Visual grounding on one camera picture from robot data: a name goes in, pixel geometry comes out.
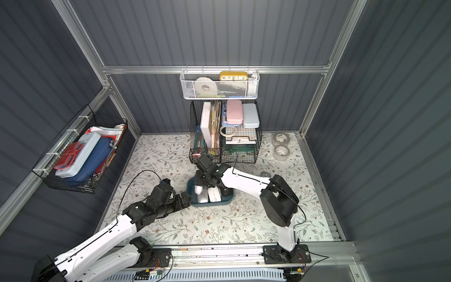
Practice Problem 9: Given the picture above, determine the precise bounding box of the teal plastic storage box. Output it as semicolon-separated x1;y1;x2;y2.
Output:
186;177;234;207

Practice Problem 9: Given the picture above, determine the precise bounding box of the white slim computer mouse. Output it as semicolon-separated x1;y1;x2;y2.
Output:
194;186;209;204

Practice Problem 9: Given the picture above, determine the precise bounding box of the white rounded computer mouse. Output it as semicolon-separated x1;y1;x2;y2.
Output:
260;172;271;178

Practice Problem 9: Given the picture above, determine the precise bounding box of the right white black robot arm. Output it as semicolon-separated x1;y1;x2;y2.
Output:
194;155;299;252

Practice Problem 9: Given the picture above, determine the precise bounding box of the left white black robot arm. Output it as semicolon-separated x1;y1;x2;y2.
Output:
31;182;191;282

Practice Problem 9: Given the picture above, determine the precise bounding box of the black computer mouse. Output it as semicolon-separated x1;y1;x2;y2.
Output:
220;188;234;197

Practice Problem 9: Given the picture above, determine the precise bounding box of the white box upright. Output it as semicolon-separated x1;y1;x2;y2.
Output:
200;102;211;148

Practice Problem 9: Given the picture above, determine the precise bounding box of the light grey pencil case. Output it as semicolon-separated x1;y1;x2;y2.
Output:
243;103;260;129

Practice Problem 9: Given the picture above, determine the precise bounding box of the pink pencil case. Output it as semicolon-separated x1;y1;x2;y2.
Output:
226;100;243;125

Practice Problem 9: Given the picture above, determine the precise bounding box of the clear tape roll front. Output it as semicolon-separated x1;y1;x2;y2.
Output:
272;145;291;162

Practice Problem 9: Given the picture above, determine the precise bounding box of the clear tape roll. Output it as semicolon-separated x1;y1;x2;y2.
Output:
272;145;291;162
271;132;291;147

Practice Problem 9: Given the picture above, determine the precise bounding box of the clear tape roll rear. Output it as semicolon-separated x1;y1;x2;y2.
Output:
271;132;291;147

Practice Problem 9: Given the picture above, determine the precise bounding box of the small circuit board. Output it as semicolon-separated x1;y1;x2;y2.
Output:
132;269;165;281

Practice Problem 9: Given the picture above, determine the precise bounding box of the white tape roll in basket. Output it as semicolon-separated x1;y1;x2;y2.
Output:
194;77;218;97

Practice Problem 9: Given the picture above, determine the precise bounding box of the white mesh hanging basket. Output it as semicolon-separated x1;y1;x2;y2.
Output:
179;69;260;100

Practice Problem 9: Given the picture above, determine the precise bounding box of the blue zip case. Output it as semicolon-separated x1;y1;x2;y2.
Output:
64;137;113;186

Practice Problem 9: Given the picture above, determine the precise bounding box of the yellow clock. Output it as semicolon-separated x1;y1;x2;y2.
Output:
220;70;249;82

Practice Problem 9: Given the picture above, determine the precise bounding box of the white plastic case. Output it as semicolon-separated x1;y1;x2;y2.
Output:
55;132;101;178

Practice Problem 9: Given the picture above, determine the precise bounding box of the red wallet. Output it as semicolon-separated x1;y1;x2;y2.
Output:
54;142;85;170

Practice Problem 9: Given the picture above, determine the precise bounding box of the black wire desk organizer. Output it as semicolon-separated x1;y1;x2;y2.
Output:
189;101;262;163

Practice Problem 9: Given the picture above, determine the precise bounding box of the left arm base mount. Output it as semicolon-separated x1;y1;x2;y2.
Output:
129;248;172;269

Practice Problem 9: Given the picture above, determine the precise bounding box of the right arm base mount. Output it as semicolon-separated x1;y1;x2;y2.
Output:
262;244;312;265

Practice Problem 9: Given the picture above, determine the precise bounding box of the black wire wall basket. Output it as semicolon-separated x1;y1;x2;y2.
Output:
32;107;128;194

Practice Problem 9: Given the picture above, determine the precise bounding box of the aluminium rail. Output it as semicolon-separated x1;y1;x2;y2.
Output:
94;241;371;282

